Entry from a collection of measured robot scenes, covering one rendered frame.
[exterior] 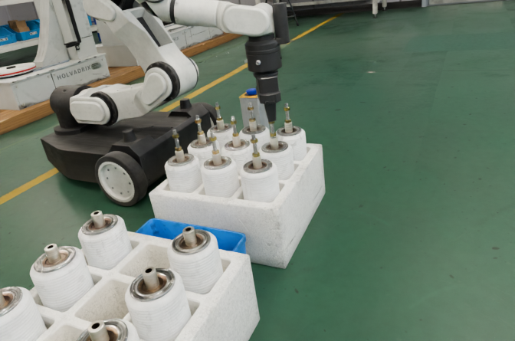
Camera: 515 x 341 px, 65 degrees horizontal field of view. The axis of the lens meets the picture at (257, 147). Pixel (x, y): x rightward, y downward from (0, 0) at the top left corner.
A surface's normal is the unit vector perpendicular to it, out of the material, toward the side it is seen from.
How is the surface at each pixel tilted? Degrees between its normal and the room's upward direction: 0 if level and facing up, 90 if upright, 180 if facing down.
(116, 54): 90
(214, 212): 90
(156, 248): 90
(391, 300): 0
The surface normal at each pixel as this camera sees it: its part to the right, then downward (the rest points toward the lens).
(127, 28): -0.20, 0.74
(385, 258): -0.13, -0.91
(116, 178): -0.43, 0.41
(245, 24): -0.16, 0.41
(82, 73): 0.89, 0.07
